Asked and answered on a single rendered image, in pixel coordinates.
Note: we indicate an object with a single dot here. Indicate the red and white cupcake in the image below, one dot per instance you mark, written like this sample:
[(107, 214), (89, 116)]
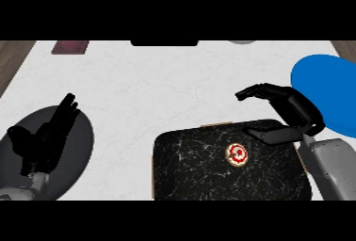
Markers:
[(237, 155)]

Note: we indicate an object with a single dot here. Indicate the dark grey oval plate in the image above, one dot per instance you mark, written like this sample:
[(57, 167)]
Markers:
[(74, 147)]

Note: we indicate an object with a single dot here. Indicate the dark red rectangular block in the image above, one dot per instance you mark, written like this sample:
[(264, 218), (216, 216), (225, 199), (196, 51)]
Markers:
[(70, 47)]

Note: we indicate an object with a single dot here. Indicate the black rectangular appliance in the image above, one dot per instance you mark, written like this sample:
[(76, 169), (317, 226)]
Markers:
[(165, 43)]

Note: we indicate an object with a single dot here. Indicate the black marble tray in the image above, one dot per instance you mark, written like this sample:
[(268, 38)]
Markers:
[(227, 169)]

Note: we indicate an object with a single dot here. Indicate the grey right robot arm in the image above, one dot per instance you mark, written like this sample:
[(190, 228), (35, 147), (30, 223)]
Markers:
[(330, 169)]

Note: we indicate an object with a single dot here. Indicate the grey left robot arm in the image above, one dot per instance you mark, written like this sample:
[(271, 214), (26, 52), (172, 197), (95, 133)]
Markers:
[(26, 186)]

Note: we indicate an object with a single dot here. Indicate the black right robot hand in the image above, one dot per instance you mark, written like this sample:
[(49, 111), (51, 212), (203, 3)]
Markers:
[(296, 109)]

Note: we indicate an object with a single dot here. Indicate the blue plate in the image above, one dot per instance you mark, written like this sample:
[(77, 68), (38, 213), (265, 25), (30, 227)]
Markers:
[(331, 91)]

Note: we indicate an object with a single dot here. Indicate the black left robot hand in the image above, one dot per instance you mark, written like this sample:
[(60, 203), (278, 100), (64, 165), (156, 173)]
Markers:
[(49, 138)]

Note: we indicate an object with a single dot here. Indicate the grey round object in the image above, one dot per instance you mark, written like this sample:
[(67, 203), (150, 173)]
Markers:
[(241, 42)]

